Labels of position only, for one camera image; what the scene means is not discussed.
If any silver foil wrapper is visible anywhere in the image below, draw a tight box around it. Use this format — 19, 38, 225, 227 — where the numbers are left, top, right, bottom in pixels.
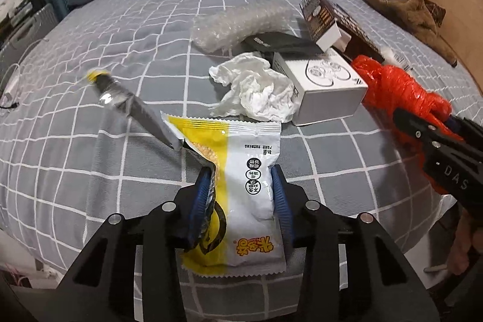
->
85, 69, 185, 151

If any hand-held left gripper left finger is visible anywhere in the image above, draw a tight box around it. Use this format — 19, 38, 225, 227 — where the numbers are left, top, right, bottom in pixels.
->
56, 165, 219, 322

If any grey checked bedsheet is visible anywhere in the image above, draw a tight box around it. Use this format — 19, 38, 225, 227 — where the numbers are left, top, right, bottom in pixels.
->
0, 0, 483, 322

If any red plastic bag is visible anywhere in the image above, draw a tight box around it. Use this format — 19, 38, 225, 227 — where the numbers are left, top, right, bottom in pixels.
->
351, 55, 453, 194

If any white tissue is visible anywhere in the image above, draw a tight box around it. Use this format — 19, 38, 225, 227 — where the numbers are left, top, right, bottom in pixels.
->
209, 53, 297, 123

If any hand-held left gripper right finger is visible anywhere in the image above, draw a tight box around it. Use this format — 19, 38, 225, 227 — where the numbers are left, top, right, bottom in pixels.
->
270, 164, 427, 322

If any grey storage basket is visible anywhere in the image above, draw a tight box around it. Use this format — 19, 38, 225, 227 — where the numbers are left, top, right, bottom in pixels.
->
0, 3, 57, 56

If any brown garment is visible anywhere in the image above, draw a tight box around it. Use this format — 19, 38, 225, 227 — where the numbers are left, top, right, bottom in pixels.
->
358, 0, 459, 67

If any white cardboard box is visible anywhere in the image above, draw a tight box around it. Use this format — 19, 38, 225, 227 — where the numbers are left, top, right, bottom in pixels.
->
272, 50, 368, 126

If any clear bubble wrap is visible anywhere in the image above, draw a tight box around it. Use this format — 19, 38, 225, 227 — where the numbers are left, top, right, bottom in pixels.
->
190, 3, 295, 51

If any brown printed carton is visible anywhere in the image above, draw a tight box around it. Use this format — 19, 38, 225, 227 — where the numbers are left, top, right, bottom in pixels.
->
300, 0, 385, 63

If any black flat wallet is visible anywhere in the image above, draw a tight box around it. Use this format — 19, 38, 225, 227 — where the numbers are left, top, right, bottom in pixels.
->
241, 31, 325, 56

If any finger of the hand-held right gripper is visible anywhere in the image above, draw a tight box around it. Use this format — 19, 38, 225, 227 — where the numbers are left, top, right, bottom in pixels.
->
392, 109, 465, 149
447, 116, 483, 143

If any yellow and white snack packet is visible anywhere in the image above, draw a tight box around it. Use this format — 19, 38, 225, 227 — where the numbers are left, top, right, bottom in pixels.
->
160, 111, 287, 277

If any person's right hand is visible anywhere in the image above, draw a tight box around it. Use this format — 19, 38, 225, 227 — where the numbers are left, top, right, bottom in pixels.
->
452, 211, 479, 270

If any white labelled wrapper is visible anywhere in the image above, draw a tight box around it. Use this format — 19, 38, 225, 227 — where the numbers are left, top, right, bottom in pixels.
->
380, 46, 413, 72

